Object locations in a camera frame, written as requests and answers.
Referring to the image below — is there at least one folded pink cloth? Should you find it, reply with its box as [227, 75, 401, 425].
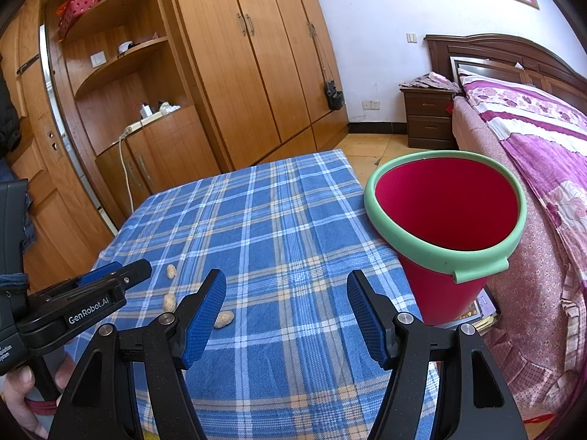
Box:
[398, 72, 462, 94]

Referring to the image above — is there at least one black camera bag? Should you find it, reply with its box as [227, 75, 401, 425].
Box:
[321, 23, 346, 111]

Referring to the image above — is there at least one wooden door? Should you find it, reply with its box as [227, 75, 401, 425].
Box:
[0, 0, 115, 285]

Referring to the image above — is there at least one dark wooden headboard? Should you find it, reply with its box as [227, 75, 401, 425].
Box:
[424, 33, 587, 115]

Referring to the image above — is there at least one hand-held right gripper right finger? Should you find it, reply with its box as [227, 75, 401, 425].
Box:
[346, 269, 526, 440]

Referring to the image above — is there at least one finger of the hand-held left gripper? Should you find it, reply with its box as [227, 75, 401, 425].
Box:
[18, 259, 153, 349]
[76, 261, 124, 286]

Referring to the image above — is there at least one white power strip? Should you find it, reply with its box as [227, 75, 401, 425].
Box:
[124, 112, 163, 135]

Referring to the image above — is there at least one blue plaid blanket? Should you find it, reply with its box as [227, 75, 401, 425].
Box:
[64, 149, 441, 440]

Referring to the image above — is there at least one white power cable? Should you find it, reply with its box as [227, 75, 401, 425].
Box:
[118, 133, 138, 214]

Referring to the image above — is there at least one red bucket with green rim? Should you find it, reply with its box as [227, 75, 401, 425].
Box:
[364, 150, 527, 327]

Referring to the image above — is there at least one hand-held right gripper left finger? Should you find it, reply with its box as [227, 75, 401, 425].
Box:
[48, 268, 227, 440]

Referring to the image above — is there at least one dark jacket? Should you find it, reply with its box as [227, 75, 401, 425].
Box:
[0, 55, 37, 248]

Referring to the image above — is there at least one wooden shelf cabinet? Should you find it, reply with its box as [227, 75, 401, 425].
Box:
[41, 0, 225, 225]

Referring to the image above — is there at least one person's left hand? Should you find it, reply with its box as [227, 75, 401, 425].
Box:
[0, 358, 76, 439]

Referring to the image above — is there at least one dark wooden nightstand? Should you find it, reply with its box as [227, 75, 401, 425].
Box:
[401, 87, 459, 150]

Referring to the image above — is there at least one stack of books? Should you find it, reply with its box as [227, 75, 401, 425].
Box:
[459, 291, 498, 331]

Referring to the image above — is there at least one pink dotted basket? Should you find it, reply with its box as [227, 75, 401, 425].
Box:
[56, 0, 104, 40]

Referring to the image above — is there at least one wooden wardrobe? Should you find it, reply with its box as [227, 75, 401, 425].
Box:
[165, 0, 349, 170]

